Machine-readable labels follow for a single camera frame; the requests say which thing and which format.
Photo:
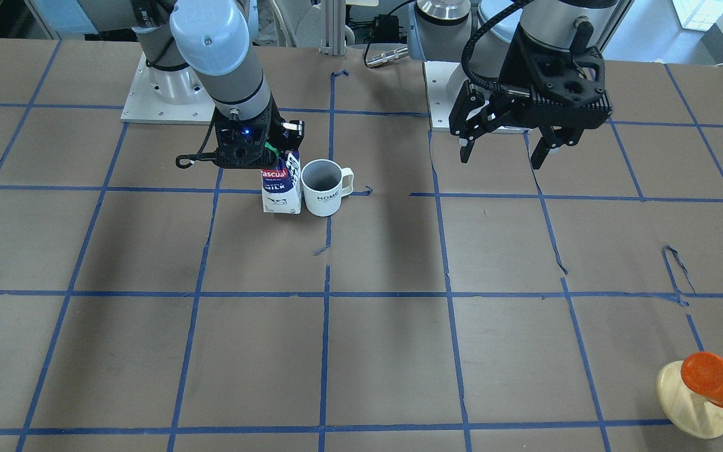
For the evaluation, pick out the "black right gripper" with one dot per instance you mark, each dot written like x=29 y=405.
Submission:
x=292 y=129

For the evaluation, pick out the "wooden cup stand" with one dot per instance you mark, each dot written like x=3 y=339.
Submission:
x=690 y=412

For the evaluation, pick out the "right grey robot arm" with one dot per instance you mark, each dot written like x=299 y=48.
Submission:
x=198 y=64

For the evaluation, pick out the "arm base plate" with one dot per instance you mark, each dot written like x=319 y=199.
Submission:
x=443 y=82
x=166 y=98

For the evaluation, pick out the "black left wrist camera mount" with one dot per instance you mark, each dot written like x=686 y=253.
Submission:
x=566 y=90

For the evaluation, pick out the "white ribbed cup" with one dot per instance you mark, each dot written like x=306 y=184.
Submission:
x=325 y=184

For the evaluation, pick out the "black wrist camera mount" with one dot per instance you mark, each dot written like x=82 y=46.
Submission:
x=566 y=90
x=233 y=143

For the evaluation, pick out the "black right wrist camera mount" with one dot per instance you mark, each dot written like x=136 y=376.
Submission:
x=233 y=143

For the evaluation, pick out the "orange cup on stand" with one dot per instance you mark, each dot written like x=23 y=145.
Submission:
x=702 y=373

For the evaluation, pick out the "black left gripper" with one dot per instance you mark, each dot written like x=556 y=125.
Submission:
x=518 y=64

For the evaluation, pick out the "blue white milk carton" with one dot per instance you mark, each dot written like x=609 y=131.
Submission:
x=281 y=189

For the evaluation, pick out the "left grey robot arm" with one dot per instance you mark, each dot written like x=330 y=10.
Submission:
x=477 y=35

